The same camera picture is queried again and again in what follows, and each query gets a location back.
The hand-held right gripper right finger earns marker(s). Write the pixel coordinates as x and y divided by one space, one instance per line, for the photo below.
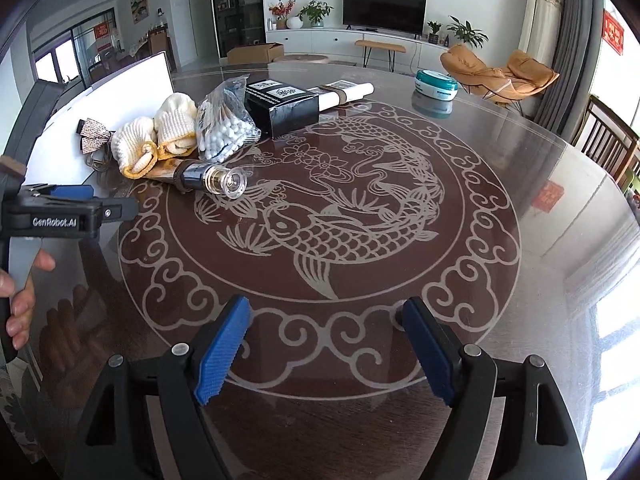
425 350

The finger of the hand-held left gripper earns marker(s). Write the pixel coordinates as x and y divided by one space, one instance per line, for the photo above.
70 191
115 209

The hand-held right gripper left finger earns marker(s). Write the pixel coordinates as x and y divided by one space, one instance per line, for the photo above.
222 350

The glittery bow hair clip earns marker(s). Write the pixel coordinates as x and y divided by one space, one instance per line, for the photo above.
95 135

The white container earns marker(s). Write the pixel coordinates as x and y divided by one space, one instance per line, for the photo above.
60 130

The cream knitted pouch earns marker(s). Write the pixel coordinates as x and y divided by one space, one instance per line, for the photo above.
132 145

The cream knit glove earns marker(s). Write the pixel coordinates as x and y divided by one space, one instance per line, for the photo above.
175 120

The bag of cotton swabs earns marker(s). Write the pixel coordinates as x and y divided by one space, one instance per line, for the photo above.
222 130

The person's left hand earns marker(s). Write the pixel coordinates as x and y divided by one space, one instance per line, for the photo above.
22 305

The red door banner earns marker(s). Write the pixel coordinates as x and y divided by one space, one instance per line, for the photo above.
102 32

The patterned cloth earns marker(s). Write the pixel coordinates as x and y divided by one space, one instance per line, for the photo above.
15 410

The black printed box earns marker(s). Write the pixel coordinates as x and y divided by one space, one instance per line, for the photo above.
285 102

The cardboard box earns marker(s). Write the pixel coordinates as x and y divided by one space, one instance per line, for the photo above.
255 54

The dark glass display cabinet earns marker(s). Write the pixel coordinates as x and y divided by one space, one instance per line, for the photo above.
237 5

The round wooden stool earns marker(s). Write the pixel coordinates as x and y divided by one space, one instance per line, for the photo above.
300 57

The vase of red flowers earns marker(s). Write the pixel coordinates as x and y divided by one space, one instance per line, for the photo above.
281 12

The rolled white paper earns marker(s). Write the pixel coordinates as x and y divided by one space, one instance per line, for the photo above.
345 92

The white round vase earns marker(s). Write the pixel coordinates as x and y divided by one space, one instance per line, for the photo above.
294 22

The teal round tin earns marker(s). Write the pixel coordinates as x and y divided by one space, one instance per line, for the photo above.
436 84

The dark wooden chair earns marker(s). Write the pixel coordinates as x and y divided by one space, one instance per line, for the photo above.
607 145

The green potted plant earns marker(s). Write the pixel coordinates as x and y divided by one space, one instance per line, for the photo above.
316 12

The orange lounge chair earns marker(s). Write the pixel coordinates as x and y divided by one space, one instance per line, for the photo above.
470 67

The white television cabinet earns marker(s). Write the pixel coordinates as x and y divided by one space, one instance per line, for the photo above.
350 42

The wooden bench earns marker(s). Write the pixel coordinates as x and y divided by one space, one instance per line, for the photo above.
380 46

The small potted plant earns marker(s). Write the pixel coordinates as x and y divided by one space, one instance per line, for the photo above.
434 31

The large-leaf potted plant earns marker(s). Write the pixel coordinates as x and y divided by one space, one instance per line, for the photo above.
466 32

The flat screen television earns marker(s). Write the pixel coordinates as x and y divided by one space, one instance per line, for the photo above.
385 7

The grey curtain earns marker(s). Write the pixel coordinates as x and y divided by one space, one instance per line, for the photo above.
565 10

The red window decoration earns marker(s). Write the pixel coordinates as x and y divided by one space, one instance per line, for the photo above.
613 32

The framed wall painting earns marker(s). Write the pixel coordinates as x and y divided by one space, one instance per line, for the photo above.
138 2

